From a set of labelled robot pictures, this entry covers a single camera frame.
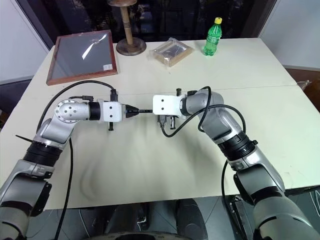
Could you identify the black marker pen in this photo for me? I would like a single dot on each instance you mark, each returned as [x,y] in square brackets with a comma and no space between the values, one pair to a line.
[145,111]

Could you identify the plastic-wrapped small wooden frame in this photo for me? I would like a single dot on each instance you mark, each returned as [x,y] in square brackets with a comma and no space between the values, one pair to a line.
[170,53]

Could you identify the wooden stand with round base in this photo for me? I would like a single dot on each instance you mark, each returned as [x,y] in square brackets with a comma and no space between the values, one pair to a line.
[128,32]

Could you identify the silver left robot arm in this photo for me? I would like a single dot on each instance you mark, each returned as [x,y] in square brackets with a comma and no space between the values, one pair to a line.
[67,112]

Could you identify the black flat panel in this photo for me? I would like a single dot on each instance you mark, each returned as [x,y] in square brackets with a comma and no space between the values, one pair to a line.
[237,215]

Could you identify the green bottle with yellow cap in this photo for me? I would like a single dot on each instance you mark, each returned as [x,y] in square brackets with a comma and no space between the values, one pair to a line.
[212,40]

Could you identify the small white label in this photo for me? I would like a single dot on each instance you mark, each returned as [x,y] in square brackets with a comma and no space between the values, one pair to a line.
[108,67]

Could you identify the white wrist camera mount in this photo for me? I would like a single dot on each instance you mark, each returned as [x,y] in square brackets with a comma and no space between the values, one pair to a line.
[118,112]
[170,105]

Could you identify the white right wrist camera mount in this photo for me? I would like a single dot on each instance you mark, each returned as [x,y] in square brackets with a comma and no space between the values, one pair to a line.
[170,105]

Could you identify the wooden picture frame with glass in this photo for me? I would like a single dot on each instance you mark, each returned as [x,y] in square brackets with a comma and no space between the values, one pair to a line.
[82,62]

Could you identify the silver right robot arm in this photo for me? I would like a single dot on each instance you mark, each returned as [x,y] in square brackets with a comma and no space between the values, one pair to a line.
[220,117]

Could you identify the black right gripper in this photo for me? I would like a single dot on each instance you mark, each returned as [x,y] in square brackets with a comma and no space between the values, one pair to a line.
[172,123]

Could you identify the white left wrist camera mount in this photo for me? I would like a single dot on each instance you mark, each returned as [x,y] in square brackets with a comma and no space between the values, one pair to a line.
[118,112]

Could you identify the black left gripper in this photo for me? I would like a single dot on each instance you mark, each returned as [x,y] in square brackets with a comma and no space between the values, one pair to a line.
[114,95]

